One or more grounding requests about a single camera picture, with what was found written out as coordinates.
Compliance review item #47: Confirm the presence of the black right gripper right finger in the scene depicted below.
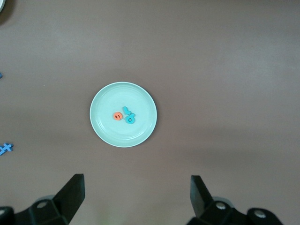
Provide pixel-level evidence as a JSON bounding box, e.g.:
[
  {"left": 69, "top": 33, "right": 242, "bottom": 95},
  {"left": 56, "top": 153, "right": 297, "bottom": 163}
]
[{"left": 187, "top": 175, "right": 285, "bottom": 225}]

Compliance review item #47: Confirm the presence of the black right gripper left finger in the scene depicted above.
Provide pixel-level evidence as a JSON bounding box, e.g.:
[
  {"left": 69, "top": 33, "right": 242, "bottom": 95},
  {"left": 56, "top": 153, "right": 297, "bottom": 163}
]
[{"left": 0, "top": 173, "right": 85, "bottom": 225}]

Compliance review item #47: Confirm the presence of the blue foam plus sign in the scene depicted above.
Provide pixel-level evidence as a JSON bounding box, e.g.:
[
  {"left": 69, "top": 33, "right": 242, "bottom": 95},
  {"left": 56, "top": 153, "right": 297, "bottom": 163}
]
[{"left": 2, "top": 142, "right": 14, "bottom": 154}]

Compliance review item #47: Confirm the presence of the pale green plate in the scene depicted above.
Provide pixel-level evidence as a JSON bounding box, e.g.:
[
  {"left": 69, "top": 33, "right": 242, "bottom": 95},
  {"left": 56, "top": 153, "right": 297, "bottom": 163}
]
[{"left": 90, "top": 81, "right": 158, "bottom": 148}]

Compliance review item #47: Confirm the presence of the brown table cover sheet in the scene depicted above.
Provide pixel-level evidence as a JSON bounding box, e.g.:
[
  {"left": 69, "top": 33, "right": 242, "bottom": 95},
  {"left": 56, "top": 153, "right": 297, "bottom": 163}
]
[{"left": 0, "top": 0, "right": 300, "bottom": 225}]

